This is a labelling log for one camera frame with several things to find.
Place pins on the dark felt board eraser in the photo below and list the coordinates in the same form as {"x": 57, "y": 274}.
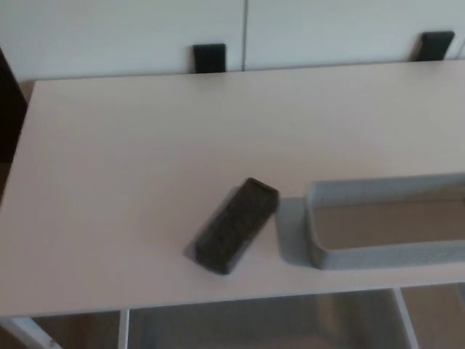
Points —
{"x": 236, "y": 225}

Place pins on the white desk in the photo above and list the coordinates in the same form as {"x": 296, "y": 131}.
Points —
{"x": 127, "y": 145}

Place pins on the grey perforated tray container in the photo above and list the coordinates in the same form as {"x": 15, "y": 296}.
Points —
{"x": 381, "y": 256}

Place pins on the white cabinet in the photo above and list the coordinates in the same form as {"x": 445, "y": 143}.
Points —
{"x": 127, "y": 32}

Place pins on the dark brown furniture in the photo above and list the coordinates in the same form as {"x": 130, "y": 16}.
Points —
{"x": 11, "y": 116}

